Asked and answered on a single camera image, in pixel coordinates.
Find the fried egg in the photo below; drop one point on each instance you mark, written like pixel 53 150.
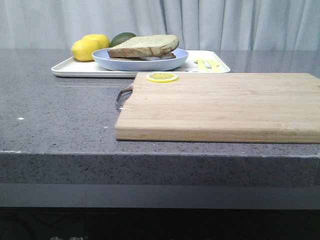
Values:
pixel 150 58

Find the bread slice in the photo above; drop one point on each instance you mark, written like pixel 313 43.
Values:
pixel 164 57
pixel 145 46

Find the light blue round plate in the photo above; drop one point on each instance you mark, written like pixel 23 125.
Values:
pixel 102 58

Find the white bear tray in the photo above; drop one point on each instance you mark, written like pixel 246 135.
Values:
pixel 80 69

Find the lemon slice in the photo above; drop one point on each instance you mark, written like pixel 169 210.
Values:
pixel 161 77

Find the yellow plastic fork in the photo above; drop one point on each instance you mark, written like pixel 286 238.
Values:
pixel 201 66

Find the yellow plastic knife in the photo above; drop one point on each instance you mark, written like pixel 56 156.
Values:
pixel 215 66

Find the green lime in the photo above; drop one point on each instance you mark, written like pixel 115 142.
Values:
pixel 121 37

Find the wooden cutting board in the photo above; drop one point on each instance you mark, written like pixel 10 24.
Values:
pixel 223 107

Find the rear yellow lemon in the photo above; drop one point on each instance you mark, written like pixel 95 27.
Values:
pixel 102 39

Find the yellow lemon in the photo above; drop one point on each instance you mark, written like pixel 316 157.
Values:
pixel 82 49
pixel 102 39

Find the front yellow lemon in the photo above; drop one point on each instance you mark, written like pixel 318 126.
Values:
pixel 82 49

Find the grey curtain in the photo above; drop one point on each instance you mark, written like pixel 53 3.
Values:
pixel 292 25

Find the metal cutting board handle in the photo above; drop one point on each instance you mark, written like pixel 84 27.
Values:
pixel 122 96

